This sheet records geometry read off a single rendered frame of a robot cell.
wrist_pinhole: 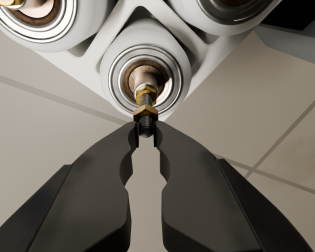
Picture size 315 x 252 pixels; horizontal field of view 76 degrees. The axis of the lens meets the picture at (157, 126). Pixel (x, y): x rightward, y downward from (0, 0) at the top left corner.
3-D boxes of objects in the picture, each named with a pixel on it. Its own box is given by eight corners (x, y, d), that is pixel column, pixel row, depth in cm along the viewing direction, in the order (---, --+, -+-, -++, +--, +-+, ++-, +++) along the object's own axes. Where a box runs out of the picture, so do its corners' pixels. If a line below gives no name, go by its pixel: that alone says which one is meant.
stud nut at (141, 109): (158, 127, 15) (158, 133, 14) (135, 128, 15) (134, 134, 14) (157, 103, 14) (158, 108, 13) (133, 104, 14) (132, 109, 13)
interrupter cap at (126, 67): (94, 60, 19) (92, 62, 19) (168, 29, 18) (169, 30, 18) (128, 123, 23) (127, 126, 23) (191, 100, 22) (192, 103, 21)
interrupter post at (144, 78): (130, 75, 20) (128, 87, 18) (152, 66, 20) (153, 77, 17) (140, 96, 22) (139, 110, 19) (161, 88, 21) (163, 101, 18)
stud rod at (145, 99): (151, 93, 19) (154, 138, 13) (141, 93, 19) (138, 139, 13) (151, 83, 19) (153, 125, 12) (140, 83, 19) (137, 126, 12)
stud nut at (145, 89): (156, 105, 18) (156, 109, 18) (137, 105, 18) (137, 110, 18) (155, 84, 17) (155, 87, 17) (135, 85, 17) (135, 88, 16)
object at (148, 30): (108, 31, 34) (78, 55, 19) (162, 7, 33) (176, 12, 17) (132, 82, 39) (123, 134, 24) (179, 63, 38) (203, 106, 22)
